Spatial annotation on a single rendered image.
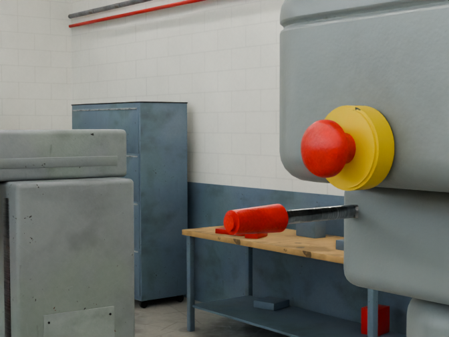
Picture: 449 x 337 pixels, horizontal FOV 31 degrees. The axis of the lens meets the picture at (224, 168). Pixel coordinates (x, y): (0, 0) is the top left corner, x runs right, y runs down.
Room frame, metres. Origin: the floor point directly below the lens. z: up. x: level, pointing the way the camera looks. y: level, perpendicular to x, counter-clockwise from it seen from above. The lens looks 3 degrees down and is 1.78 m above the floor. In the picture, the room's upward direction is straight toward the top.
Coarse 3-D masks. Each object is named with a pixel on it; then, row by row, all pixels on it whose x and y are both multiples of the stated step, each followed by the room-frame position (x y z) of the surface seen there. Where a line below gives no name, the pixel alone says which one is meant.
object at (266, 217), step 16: (256, 208) 0.65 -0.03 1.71; (272, 208) 0.66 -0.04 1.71; (320, 208) 0.70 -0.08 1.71; (336, 208) 0.71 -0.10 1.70; (352, 208) 0.72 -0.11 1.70; (224, 224) 0.65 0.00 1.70; (240, 224) 0.64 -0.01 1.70; (256, 224) 0.65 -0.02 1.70; (272, 224) 0.66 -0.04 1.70; (288, 224) 0.68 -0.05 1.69
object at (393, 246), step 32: (352, 192) 0.73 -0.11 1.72; (384, 192) 0.70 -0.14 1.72; (416, 192) 0.67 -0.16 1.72; (352, 224) 0.73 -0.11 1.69; (384, 224) 0.70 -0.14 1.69; (416, 224) 0.67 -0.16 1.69; (448, 224) 0.65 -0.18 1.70; (352, 256) 0.73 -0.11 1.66; (384, 256) 0.70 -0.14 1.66; (416, 256) 0.67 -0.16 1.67; (448, 256) 0.65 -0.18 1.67; (384, 288) 0.70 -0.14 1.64; (416, 288) 0.67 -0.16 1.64; (448, 288) 0.65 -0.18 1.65
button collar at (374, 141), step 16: (336, 112) 0.58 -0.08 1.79; (352, 112) 0.57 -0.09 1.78; (368, 112) 0.57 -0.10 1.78; (352, 128) 0.57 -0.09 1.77; (368, 128) 0.56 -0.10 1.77; (384, 128) 0.56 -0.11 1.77; (368, 144) 0.56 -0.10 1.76; (384, 144) 0.56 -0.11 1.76; (352, 160) 0.57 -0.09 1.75; (368, 160) 0.56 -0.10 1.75; (384, 160) 0.56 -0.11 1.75; (336, 176) 0.58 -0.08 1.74; (352, 176) 0.57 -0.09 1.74; (368, 176) 0.56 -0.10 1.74; (384, 176) 0.57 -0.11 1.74
